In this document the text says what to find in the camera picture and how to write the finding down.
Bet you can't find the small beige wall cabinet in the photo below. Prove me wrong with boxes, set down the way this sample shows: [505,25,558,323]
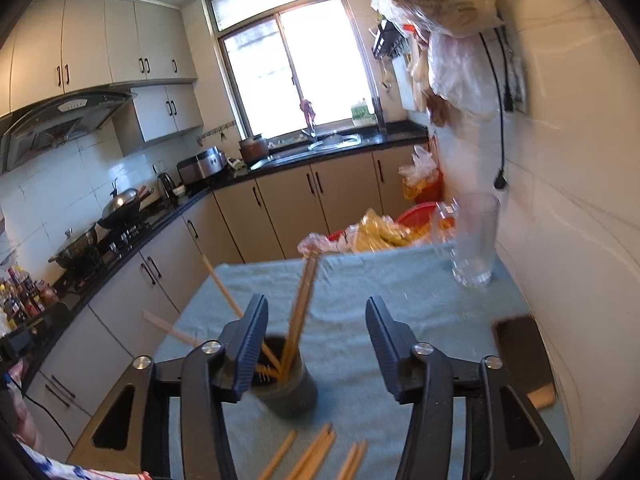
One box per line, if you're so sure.
[112,82,205,156]

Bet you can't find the black gas stove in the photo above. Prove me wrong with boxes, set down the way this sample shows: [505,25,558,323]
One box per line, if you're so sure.
[60,220,153,283]

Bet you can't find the black power cable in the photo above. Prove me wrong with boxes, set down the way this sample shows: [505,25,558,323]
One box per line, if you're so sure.
[477,30,508,192]

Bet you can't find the green white bottle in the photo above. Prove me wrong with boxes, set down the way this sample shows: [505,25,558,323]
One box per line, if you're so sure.
[350,99,378,127]

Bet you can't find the white patterned clothing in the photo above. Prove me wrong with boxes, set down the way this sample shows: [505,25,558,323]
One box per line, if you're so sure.
[14,434,152,480]

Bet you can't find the brown clay pot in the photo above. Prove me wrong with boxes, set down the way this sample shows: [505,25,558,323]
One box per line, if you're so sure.
[238,134,271,163]

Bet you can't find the beige lower cabinets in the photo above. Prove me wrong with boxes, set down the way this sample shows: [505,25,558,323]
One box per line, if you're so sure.
[25,152,431,453]

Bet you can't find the white cutting board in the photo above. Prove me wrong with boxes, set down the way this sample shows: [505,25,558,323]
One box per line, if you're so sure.
[400,55,431,111]

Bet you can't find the clear glass mug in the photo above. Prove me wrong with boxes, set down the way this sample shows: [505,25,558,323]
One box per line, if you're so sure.
[431,191,502,289]

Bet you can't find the steel sink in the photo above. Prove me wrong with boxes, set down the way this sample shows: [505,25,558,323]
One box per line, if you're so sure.
[307,132,363,152]

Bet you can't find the red waste bin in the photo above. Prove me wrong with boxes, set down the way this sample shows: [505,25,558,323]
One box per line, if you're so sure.
[402,170,444,206]

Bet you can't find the thin black cable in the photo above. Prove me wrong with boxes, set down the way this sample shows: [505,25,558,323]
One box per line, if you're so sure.
[9,374,77,449]

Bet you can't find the blue-grey table cloth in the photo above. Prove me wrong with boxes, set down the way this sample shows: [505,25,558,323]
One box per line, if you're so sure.
[65,245,571,480]

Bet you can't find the group of condiment bottles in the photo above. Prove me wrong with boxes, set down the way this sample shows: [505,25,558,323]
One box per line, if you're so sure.
[0,265,61,326]

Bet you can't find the white wall socket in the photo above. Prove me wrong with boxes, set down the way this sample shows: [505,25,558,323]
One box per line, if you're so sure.
[510,55,529,113]

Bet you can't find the bunch of wooden chopsticks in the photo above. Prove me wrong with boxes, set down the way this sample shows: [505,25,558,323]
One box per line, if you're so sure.
[142,254,321,386]

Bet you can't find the black wall rack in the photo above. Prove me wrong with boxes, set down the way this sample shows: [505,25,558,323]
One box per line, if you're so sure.
[372,22,416,59]

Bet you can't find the black wok with lid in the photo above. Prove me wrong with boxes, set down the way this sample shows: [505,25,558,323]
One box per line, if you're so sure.
[97,180,153,229]

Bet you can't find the beige cabinets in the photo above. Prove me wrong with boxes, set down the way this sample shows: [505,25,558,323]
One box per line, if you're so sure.
[25,152,431,453]
[0,0,198,118]

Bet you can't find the black plug cable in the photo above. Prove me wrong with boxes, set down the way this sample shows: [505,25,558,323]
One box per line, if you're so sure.
[497,27,517,113]

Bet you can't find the kitchen window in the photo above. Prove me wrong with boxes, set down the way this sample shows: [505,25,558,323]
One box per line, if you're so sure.
[202,0,386,142]

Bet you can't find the pink plastic bag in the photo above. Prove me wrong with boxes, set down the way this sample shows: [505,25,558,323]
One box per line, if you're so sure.
[297,232,351,259]

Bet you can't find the black box device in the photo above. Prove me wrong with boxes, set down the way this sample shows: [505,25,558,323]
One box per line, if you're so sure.
[0,302,72,362]

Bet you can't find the dark grey utensil cup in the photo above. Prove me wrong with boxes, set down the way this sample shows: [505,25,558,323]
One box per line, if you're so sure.
[248,336,319,420]

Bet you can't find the beige upper cabinets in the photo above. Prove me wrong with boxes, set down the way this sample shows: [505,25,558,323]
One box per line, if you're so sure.
[0,0,198,118]

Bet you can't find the wooden chopstick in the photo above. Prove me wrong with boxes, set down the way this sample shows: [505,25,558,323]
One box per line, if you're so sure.
[345,441,369,480]
[285,423,333,480]
[300,432,336,480]
[336,441,359,480]
[259,431,298,480]

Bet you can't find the black smartphone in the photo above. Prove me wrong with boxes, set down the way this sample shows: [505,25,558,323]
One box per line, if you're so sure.
[492,314,557,411]

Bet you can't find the yellow plastic bag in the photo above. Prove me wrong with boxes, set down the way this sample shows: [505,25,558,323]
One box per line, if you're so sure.
[350,208,431,253]

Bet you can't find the red plastic basket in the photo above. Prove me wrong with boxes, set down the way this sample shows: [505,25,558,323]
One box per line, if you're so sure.
[327,201,441,242]

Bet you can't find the black range hood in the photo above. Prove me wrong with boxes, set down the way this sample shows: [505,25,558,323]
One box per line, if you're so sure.
[0,91,138,173]

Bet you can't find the clear hanging plastic bag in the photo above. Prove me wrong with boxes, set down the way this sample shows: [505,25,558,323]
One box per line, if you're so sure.
[427,30,502,117]

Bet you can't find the black countertop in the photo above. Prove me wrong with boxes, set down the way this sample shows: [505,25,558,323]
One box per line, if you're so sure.
[0,125,430,378]

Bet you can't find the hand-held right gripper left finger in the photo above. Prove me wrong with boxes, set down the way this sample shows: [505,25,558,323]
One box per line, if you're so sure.
[67,294,269,480]

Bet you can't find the steel pot with glass lid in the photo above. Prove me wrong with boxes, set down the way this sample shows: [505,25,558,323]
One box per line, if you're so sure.
[48,227,101,269]

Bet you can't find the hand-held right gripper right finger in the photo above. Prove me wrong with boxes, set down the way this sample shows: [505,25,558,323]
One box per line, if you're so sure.
[365,296,573,480]

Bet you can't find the white plastic bag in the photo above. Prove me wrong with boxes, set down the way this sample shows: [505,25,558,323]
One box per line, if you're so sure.
[398,145,441,183]

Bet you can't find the person's left forearm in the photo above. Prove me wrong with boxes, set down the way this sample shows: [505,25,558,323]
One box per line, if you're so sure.
[7,360,47,453]

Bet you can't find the silver rice cooker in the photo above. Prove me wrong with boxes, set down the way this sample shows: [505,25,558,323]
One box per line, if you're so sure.
[176,146,228,184]

